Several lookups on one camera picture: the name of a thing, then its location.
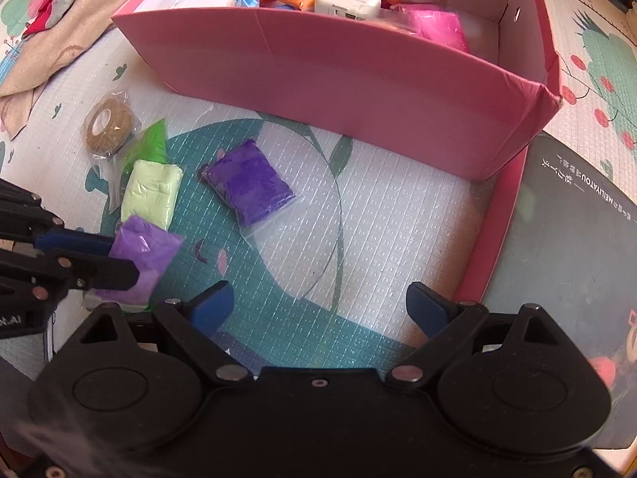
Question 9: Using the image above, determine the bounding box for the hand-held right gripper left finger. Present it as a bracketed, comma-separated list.
[80, 281, 252, 385]

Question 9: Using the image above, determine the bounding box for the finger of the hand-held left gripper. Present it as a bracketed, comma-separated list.
[0, 251, 141, 306]
[0, 178, 117, 257]

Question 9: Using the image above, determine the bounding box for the grey fabric piece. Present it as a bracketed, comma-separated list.
[47, 0, 80, 26]

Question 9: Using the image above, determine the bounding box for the beige cloth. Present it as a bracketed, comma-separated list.
[0, 0, 166, 141]

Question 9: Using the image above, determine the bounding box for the pale green clay packet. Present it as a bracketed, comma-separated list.
[119, 159, 184, 233]

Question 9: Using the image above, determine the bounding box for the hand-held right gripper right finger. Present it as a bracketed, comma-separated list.
[385, 282, 561, 387]

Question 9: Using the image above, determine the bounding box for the bright green clay packet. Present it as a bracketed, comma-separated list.
[106, 118, 171, 210]

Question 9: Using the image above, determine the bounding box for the white charger adapter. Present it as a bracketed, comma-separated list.
[314, 0, 382, 24]

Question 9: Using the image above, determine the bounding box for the light purple clay packet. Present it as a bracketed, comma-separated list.
[91, 214, 186, 310]

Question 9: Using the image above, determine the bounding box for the cartoon printed play mat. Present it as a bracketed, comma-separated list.
[0, 0, 637, 366]

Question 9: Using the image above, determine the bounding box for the dark purple clay packet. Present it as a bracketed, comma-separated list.
[198, 140, 300, 235]

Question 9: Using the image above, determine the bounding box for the tan bandage roll in wrapper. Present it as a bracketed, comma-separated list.
[82, 90, 141, 163]

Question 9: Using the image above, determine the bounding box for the magenta clay packet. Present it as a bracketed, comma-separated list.
[392, 3, 471, 54]

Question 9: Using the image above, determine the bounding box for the pink cardboard box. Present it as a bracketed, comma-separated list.
[110, 0, 563, 183]

